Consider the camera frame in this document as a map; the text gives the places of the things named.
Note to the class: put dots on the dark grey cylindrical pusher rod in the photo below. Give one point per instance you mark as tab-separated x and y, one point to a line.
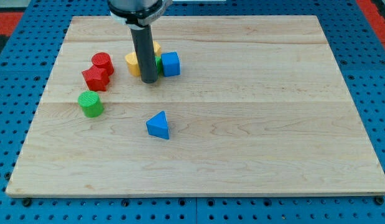
144	48

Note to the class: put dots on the green star block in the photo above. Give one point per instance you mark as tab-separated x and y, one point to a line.
159	65

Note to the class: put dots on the red star block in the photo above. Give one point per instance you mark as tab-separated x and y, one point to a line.
96	78

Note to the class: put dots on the yellow block behind rod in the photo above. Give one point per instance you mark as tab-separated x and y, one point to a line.
157	49

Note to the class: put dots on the yellow heart block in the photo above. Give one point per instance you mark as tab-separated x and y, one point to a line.
132	63

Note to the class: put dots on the blue cube block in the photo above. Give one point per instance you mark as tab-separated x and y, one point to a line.
171	64

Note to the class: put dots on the red cylinder block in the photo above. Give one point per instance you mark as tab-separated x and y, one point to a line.
103	60

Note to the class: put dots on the green cylinder block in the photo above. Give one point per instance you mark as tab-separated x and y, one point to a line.
90	104

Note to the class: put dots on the blue triangular prism block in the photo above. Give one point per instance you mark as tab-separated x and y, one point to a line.
157	126

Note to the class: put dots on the wooden board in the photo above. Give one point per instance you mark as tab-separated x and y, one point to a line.
260	109

